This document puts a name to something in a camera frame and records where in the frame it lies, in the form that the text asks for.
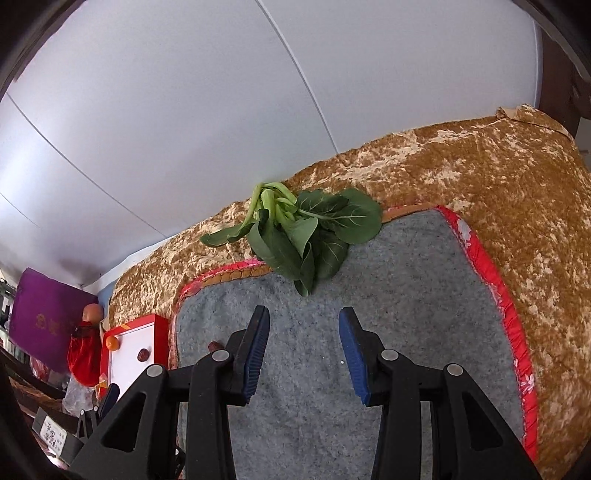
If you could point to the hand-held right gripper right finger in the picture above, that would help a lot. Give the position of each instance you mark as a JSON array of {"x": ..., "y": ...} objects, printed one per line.
[{"x": 353, "y": 364}]

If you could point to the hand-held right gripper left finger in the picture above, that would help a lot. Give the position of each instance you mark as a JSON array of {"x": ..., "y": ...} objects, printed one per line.
[{"x": 256, "y": 364}]

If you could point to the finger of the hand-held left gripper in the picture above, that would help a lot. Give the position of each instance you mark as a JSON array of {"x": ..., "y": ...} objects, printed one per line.
[{"x": 108, "y": 399}]

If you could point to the red date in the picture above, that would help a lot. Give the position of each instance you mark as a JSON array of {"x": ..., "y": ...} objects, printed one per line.
[
  {"x": 216, "y": 346},
  {"x": 143, "y": 355}
]

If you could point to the red box white inside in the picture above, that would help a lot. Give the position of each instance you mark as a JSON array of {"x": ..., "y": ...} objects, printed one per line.
[{"x": 134, "y": 341}]

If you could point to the clear plastic bag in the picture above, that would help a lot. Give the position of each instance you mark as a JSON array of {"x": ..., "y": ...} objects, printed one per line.
[{"x": 78, "y": 399}]

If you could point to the red cloth pouch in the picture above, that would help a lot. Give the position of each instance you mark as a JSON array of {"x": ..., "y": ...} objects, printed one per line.
[{"x": 85, "y": 355}]

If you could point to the small orange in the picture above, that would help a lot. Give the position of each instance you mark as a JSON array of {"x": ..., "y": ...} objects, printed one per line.
[{"x": 111, "y": 343}]

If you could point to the peach-coloured ball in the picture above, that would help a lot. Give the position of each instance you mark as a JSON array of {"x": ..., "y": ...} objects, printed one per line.
[{"x": 93, "y": 314}]

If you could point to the grey felt mat red trim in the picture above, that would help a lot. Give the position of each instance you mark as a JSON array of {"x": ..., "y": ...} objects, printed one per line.
[{"x": 415, "y": 277}]

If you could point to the purple box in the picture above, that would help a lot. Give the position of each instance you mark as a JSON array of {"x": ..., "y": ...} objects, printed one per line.
[{"x": 41, "y": 314}]

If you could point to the green leafy vegetable bunch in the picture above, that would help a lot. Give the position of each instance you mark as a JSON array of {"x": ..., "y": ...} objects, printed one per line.
[{"x": 277, "y": 240}]

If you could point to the gold velvet blanket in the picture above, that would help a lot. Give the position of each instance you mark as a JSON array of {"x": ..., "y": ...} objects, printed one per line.
[{"x": 461, "y": 161}]

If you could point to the dark wooden furniture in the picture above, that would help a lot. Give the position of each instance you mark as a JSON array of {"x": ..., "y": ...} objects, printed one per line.
[{"x": 568, "y": 92}]

